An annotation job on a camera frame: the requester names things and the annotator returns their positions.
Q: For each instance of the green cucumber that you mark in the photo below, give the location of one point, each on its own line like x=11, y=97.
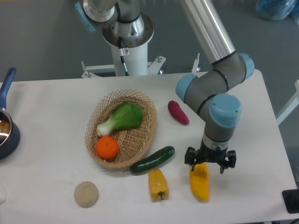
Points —
x=153, y=161

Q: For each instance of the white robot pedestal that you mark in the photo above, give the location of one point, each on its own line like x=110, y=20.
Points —
x=127, y=62

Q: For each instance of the purple sweet potato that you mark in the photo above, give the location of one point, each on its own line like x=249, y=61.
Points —
x=177, y=113

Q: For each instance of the yellow bell pepper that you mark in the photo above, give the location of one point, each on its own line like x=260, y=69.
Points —
x=158, y=187

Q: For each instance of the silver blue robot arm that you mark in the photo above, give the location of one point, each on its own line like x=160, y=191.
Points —
x=128, y=32

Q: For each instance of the green bok choy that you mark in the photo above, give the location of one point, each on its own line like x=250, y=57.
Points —
x=125, y=116

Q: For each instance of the black device at edge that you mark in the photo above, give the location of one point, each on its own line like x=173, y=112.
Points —
x=291, y=200

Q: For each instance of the blue handled saucepan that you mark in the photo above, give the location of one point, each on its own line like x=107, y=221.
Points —
x=9, y=131

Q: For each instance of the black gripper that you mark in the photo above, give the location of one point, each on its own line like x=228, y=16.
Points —
x=225, y=159

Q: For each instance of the blue plastic bag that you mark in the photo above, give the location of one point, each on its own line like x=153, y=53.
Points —
x=275, y=10

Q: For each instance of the orange fruit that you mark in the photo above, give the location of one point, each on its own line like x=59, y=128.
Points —
x=107, y=147

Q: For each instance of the yellow mango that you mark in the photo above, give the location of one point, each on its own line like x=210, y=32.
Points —
x=199, y=182

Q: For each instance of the white frame leg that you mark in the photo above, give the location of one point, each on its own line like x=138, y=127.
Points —
x=290, y=105

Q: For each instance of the woven wicker basket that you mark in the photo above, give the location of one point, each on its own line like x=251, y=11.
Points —
x=132, y=143

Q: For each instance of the beige steamed bun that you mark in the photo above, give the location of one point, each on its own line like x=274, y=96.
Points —
x=86, y=194

